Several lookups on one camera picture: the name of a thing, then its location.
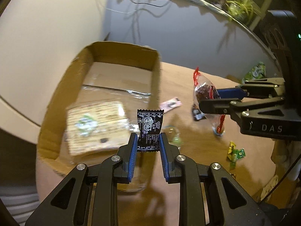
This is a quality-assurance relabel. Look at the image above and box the large snickers bar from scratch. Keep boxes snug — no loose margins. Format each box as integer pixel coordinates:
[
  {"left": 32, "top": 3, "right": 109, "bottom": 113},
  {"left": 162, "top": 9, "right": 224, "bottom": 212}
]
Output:
[{"left": 191, "top": 104, "right": 206, "bottom": 121}]

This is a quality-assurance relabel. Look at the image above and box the tan table cloth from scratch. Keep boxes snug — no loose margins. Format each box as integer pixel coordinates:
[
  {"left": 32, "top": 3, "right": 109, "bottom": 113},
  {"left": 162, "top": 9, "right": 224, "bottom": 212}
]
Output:
[{"left": 35, "top": 61, "right": 278, "bottom": 226}]

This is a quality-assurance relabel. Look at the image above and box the clear jelly cup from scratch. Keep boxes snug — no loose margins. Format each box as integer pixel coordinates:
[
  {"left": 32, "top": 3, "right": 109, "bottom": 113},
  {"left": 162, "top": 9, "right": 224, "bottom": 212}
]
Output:
[{"left": 162, "top": 125, "right": 182, "bottom": 149}]

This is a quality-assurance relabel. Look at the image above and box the clear red dates bag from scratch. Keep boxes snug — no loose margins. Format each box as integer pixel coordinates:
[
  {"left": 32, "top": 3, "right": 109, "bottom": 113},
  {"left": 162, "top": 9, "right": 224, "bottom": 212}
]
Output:
[{"left": 193, "top": 66, "right": 226, "bottom": 136}]

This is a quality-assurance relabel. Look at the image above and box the brown cardboard box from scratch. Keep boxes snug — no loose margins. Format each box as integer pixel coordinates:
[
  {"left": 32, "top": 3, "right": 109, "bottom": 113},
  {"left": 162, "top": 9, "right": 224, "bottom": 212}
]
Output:
[{"left": 37, "top": 41, "right": 161, "bottom": 175}]

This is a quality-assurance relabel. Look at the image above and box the green potted plant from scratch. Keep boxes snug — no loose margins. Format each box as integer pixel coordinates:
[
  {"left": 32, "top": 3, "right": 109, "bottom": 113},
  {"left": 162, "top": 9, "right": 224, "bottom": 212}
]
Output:
[{"left": 220, "top": 0, "right": 261, "bottom": 25}]

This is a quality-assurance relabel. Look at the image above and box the yellow candy packet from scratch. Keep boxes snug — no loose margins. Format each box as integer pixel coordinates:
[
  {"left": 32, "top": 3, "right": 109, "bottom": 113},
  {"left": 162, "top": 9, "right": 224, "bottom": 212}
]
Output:
[{"left": 227, "top": 141, "right": 236, "bottom": 161}]

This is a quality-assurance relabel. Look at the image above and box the green printed carton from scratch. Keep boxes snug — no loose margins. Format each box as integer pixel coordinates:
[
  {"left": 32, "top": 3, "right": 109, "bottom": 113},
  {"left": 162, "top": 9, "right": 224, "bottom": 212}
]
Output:
[{"left": 242, "top": 62, "right": 266, "bottom": 83}]

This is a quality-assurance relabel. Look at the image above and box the beige cracker package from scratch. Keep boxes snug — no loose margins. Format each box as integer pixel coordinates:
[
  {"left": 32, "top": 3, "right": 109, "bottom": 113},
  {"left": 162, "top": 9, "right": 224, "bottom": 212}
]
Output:
[{"left": 66, "top": 100, "right": 131, "bottom": 157}]

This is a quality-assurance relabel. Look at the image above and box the green candy packet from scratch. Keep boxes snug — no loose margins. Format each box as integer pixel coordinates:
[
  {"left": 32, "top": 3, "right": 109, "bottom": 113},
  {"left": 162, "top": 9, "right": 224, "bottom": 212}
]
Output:
[{"left": 228, "top": 148, "right": 246, "bottom": 170}]

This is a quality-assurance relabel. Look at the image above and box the black small snack packet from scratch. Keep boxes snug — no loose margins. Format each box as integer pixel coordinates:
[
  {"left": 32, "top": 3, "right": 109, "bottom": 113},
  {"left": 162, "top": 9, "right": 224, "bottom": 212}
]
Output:
[{"left": 137, "top": 109, "right": 164, "bottom": 152}]

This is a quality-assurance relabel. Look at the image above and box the pink candy wrapper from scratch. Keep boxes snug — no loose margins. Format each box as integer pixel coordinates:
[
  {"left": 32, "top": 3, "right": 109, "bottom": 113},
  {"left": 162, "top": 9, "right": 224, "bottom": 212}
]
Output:
[{"left": 159, "top": 97, "right": 182, "bottom": 113}]

